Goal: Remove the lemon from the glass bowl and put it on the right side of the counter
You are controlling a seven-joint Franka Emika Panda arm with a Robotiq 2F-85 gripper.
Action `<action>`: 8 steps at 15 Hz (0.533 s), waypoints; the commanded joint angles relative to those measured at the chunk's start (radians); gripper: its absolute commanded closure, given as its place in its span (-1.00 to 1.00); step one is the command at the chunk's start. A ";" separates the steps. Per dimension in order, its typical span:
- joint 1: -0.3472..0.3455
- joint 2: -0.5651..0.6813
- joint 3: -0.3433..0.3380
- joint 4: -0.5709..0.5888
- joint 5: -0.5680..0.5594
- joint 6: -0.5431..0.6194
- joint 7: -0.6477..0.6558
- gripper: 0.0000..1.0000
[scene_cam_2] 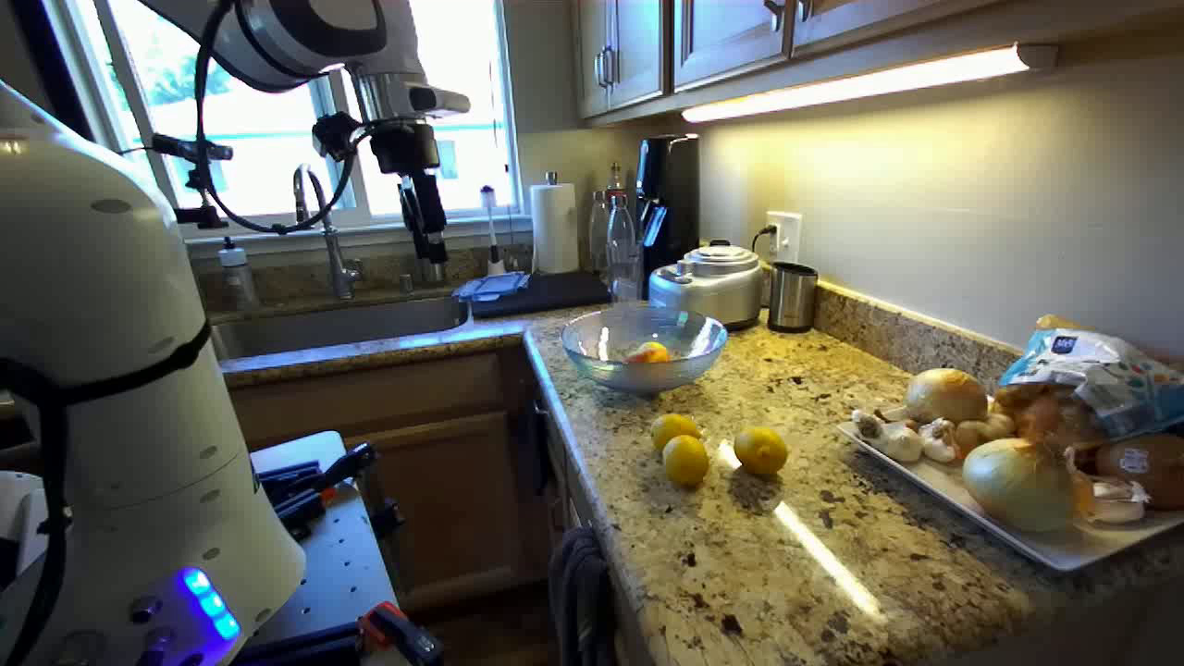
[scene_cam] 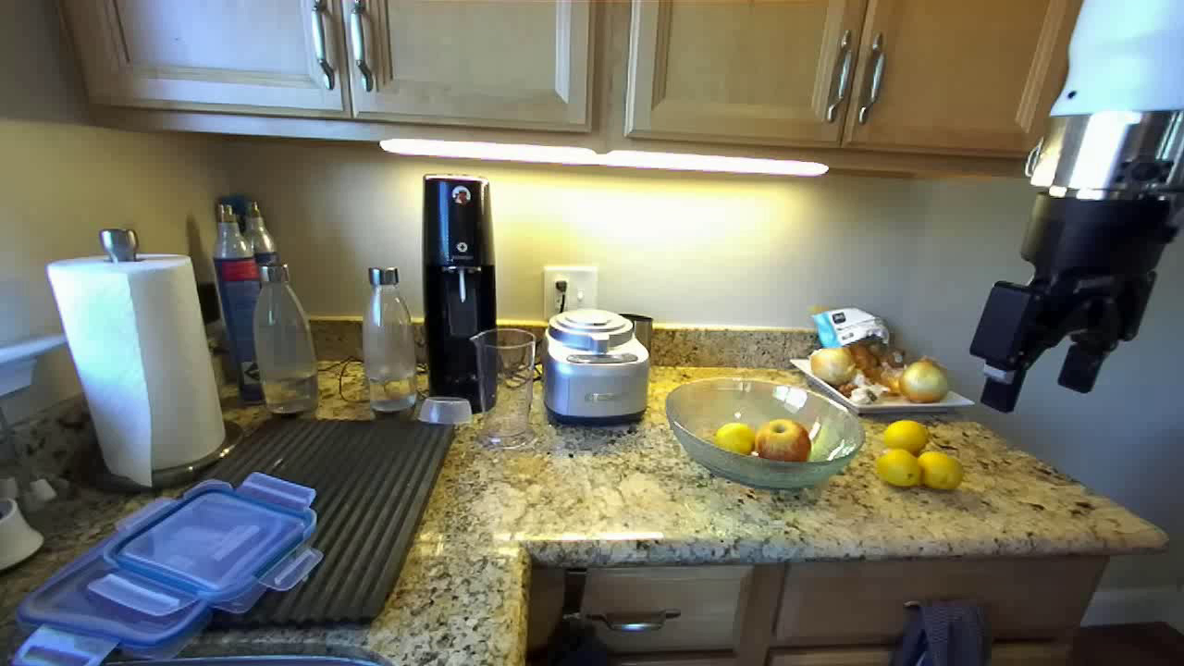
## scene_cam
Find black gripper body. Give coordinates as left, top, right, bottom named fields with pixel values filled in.
left=970, top=195, right=1176, bottom=411

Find blue plastic container lid bottom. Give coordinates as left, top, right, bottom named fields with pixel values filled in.
left=13, top=500, right=211, bottom=666

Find yellow lemon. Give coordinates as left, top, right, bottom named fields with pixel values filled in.
left=917, top=452, right=965, bottom=491
left=714, top=424, right=754, bottom=457
left=872, top=447, right=922, bottom=488

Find blue plastic container lid top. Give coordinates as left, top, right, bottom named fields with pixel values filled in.
left=94, top=474, right=323, bottom=620

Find red label soda bottle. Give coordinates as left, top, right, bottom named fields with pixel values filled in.
left=215, top=195, right=274, bottom=404

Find under cabinet light strip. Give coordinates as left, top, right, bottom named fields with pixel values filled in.
left=379, top=139, right=829, bottom=179

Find wooden drawer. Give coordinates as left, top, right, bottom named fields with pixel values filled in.
left=562, top=567, right=751, bottom=654
left=774, top=559, right=1105, bottom=649

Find dark hanging towel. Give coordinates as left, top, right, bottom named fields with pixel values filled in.
left=892, top=599, right=993, bottom=666

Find clear glass bottle left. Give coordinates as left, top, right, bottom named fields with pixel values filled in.
left=252, top=261, right=320, bottom=416

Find white rectangular plate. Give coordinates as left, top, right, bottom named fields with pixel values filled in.
left=797, top=358, right=975, bottom=416

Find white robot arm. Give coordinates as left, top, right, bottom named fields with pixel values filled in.
left=970, top=0, right=1184, bottom=411

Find wooden upper cabinets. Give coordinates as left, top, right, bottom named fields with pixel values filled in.
left=64, top=0, right=1080, bottom=172

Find white paper towel roll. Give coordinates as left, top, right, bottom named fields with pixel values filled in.
left=48, top=225, right=226, bottom=488

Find clear glass cup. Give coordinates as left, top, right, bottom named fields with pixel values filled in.
left=474, top=329, right=538, bottom=447

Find yellow lemon back counter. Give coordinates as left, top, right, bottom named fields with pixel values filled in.
left=882, top=419, right=928, bottom=452

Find black ribbed drying mat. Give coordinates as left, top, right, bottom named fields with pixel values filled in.
left=215, top=419, right=457, bottom=628

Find black soda maker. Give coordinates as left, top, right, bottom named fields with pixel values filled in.
left=422, top=179, right=495, bottom=404

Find yellow onion right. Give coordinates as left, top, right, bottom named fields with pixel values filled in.
left=899, top=358, right=952, bottom=404

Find yellow onion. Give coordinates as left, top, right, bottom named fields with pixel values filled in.
left=899, top=358, right=952, bottom=404
left=811, top=347, right=860, bottom=385

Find wooden drawer right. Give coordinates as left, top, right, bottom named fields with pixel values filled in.
left=774, top=559, right=1105, bottom=649

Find blue white plastic bag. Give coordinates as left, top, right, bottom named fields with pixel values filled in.
left=816, top=308, right=892, bottom=347

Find clear glass bottle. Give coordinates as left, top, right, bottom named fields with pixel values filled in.
left=364, top=267, right=420, bottom=416
left=252, top=261, right=320, bottom=416

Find wooden drawer left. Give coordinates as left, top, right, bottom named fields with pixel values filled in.
left=562, top=567, right=751, bottom=654

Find blue plastic container lid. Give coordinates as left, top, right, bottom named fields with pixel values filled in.
left=94, top=474, right=323, bottom=620
left=13, top=500, right=211, bottom=666

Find yellow onion left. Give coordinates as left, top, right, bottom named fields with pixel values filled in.
left=811, top=347, right=860, bottom=385

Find clear glass bowl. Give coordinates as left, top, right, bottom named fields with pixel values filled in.
left=666, top=377, right=865, bottom=488

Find white wall outlet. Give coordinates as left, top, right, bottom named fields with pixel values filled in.
left=545, top=267, right=599, bottom=316

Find silver round appliance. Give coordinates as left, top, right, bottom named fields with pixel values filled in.
left=545, top=311, right=653, bottom=427

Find red yellow apple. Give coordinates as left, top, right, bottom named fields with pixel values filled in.
left=754, top=419, right=811, bottom=463

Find clear glass bottle right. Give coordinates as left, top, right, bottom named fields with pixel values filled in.
left=364, top=267, right=420, bottom=416

